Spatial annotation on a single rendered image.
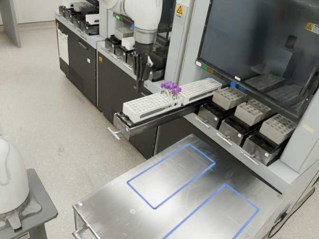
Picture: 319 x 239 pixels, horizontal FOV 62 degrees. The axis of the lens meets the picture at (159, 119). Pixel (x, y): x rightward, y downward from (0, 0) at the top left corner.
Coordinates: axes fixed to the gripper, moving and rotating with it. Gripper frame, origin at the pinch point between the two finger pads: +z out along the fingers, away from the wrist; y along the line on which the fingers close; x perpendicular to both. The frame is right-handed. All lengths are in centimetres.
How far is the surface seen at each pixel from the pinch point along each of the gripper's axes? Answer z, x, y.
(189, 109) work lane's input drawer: 18.3, -29.3, -6.8
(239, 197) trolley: 15, -3, -59
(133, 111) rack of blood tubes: 11.0, 4.3, -3.0
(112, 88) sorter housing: 53, -36, 79
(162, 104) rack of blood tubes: 11.8, -12.4, -3.3
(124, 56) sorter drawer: 20, -36, 66
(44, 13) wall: 77, -79, 350
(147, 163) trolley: 15.4, 15.1, -28.9
